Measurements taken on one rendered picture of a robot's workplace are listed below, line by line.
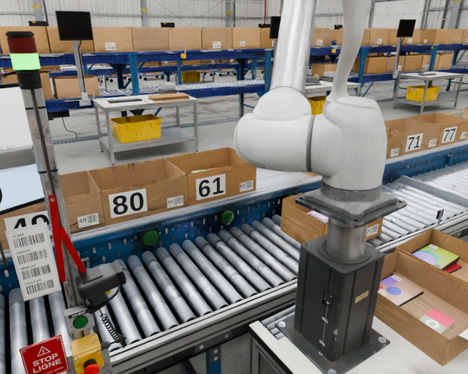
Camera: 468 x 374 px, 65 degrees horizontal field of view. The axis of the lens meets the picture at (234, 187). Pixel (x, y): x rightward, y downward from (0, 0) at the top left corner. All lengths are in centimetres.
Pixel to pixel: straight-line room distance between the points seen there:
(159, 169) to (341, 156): 124
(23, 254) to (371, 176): 86
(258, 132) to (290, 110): 10
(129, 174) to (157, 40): 458
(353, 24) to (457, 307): 104
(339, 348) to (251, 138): 66
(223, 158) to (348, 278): 127
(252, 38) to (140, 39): 204
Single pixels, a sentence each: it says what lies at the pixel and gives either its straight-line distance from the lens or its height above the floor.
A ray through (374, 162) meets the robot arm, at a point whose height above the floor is 137.
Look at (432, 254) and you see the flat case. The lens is 179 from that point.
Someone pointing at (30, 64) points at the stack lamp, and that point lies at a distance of 90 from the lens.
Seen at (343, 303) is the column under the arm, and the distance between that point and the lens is 110.
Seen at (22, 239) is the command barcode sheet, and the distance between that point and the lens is 100.
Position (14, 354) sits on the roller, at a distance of 142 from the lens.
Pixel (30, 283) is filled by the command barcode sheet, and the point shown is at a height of 109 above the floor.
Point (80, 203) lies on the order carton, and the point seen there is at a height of 101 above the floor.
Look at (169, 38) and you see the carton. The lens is 645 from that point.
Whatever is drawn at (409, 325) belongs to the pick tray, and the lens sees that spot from 136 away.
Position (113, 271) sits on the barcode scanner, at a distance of 103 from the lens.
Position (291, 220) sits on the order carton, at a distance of 177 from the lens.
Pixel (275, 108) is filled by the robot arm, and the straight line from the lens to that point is 100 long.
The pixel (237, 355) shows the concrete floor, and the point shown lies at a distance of 226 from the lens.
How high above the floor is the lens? 166
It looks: 23 degrees down
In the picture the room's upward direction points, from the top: straight up
